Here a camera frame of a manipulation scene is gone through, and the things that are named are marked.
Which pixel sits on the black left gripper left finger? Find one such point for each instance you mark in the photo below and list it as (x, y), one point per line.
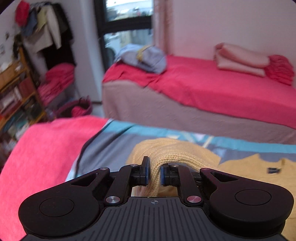
(125, 179)

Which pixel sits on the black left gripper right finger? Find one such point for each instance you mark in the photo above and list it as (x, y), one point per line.
(181, 177)

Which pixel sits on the tan cable-knit cardigan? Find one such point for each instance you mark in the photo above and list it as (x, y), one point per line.
(164, 150)

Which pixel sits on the light blue crumpled clothes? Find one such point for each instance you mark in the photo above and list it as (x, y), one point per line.
(149, 58)

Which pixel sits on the hanging clothes on rack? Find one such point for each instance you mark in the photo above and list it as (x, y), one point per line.
(48, 33)

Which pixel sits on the blue grey patterned bedsheet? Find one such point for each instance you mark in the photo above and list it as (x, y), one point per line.
(112, 145)

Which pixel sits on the pink fleece blanket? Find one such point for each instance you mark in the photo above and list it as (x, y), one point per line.
(41, 159)

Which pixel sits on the purple laundry basket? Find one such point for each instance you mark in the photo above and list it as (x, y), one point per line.
(75, 108)

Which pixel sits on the wooden bookshelf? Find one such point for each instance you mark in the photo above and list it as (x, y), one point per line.
(21, 106)

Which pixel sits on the folded pink blankets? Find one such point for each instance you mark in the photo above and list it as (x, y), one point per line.
(235, 58)

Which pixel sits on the stack of pink towels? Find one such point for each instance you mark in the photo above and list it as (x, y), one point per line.
(56, 81)

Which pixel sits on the folded red knit blanket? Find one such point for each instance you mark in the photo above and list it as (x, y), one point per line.
(280, 69)

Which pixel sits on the dark framed window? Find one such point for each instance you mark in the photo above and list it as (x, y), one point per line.
(120, 23)

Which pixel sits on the pink curtain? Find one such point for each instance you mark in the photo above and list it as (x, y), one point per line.
(162, 25)

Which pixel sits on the red hat on rack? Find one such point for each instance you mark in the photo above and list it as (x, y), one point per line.
(22, 13)

